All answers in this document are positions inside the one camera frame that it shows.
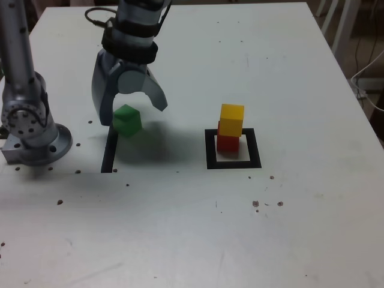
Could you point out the black tape square outline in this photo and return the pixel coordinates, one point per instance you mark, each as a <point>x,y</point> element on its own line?
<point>255,150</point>

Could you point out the white metal frame legs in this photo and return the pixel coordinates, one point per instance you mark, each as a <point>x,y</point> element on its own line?
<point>343,30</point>

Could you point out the yellow cube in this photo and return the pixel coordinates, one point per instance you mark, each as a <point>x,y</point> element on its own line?
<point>231,123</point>

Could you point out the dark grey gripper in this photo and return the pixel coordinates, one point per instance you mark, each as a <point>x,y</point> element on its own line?
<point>135,66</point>

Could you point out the black tape strip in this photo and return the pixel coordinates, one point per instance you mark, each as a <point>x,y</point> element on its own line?
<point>108,156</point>

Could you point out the red cube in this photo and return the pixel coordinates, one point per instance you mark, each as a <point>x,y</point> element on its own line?
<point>228,144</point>

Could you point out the green cube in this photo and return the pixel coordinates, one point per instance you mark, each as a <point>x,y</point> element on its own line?
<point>129,123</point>

